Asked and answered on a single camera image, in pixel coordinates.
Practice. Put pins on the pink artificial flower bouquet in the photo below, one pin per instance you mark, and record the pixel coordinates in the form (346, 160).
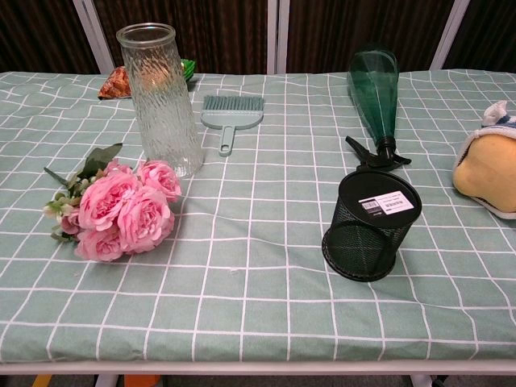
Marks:
(109, 209)

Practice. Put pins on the green checkered tablecloth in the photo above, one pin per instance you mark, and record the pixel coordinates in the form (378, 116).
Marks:
(258, 262)

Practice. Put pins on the black mesh pen holder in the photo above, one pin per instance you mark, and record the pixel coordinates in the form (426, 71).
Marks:
(371, 234)

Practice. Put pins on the white metal screen frame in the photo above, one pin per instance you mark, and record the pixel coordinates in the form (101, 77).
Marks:
(274, 36)

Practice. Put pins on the orange green snack bag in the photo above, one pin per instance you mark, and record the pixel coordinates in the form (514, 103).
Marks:
(117, 84)

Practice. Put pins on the clear textured glass vase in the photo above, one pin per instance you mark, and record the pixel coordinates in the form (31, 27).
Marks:
(165, 109)

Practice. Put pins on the green spray bottle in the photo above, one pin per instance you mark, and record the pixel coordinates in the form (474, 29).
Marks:
(375, 92)

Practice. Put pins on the yellow striped plush toy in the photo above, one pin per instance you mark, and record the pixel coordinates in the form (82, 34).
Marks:
(488, 169)

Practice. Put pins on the light blue small brush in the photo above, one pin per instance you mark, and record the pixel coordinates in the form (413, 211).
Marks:
(232, 115)

